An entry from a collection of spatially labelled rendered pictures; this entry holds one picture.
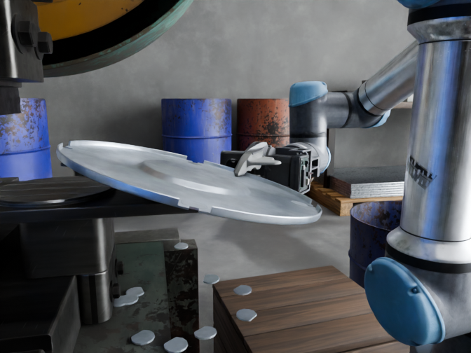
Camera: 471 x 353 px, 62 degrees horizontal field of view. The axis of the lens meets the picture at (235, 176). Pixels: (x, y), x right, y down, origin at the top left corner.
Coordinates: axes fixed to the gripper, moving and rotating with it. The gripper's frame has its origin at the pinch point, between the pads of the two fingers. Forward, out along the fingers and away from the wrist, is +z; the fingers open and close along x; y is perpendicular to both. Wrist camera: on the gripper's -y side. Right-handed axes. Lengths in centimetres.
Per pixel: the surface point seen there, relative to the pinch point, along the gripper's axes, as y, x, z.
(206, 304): -57, 72, -90
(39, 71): -13.5, -12.8, 20.5
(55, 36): -35.5, -21.5, -0.1
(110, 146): -13.0, -4.3, 10.9
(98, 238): -4.1, 3.8, 22.1
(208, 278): 0.1, 12.5, 7.5
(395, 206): 15, 25, -116
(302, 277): -6, 39, -61
